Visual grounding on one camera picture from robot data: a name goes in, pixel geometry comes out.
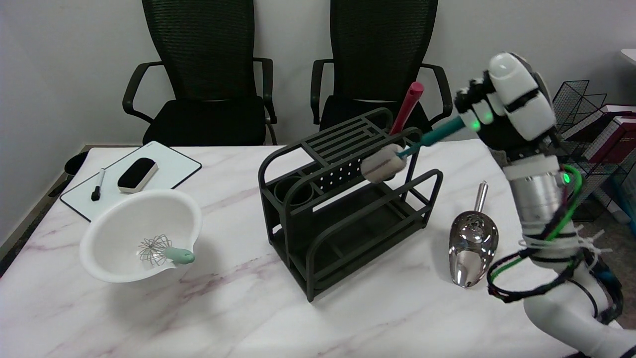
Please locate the black round utensil cup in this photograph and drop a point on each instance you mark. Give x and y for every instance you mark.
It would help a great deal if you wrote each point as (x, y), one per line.
(285, 196)

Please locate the white table corner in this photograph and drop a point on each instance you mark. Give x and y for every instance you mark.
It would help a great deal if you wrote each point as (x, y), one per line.
(630, 55)

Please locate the shiny metal scoop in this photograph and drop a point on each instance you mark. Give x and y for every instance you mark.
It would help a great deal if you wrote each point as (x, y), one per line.
(469, 248)

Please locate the black white board eraser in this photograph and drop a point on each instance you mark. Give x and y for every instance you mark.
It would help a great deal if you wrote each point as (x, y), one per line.
(136, 171)

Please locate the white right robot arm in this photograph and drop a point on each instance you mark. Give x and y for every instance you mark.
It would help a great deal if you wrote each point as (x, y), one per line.
(536, 199)

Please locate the small white whiteboard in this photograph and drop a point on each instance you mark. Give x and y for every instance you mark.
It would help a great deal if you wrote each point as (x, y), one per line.
(169, 166)

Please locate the black mesh office chair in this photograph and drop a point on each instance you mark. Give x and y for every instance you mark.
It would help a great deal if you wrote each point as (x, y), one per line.
(203, 49)
(382, 40)

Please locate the white plastic mixing bowl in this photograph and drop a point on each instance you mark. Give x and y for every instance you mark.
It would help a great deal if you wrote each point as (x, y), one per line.
(124, 219)

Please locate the dark red book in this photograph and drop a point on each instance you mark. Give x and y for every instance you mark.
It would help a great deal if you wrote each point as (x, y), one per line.
(618, 134)

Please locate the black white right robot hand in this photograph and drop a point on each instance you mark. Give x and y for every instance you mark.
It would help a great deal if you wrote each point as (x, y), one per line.
(521, 104)

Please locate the white book stack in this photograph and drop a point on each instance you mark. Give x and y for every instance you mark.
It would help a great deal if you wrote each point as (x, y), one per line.
(591, 189)

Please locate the black two-tier dish rack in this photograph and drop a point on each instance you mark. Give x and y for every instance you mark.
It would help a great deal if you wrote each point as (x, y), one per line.
(338, 176)

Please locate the black round floor object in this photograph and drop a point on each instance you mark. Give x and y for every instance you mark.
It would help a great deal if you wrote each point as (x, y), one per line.
(74, 163)

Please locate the black whiteboard marker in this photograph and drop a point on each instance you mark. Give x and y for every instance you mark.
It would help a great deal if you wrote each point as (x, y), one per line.
(98, 186)

